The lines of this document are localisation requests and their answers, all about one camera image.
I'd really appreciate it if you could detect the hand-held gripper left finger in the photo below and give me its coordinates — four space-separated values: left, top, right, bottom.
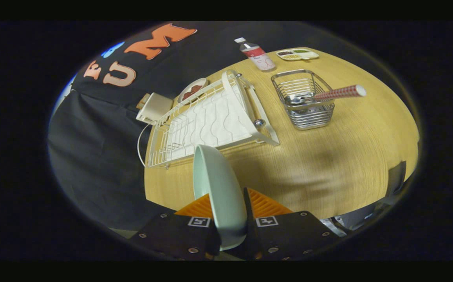
129 193 221 261

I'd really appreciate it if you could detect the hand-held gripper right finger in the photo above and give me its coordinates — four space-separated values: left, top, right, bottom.
230 187 342 261

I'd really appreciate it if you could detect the pale green plate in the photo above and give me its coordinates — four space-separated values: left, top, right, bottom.
193 144 248 251

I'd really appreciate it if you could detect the white wire dish rack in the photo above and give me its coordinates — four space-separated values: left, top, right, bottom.
145 69 280 168

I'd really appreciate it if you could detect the metal wire basket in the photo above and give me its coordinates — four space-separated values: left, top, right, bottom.
271 69 335 130

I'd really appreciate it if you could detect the beige plate with meat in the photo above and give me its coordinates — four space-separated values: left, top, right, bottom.
177 78 208 104

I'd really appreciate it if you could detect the white divided dish with beans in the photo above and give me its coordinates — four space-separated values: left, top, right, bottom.
276 48 319 61

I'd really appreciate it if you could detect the white toaster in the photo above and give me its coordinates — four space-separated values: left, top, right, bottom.
136 92 173 125

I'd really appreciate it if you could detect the clear plastic bottle red label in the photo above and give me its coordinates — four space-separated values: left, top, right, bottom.
234 37 276 72

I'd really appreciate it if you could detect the grey metal table frame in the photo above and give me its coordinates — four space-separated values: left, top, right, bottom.
320 196 391 237

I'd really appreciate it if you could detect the black table edge bracket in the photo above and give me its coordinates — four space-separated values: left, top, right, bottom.
385 161 407 197

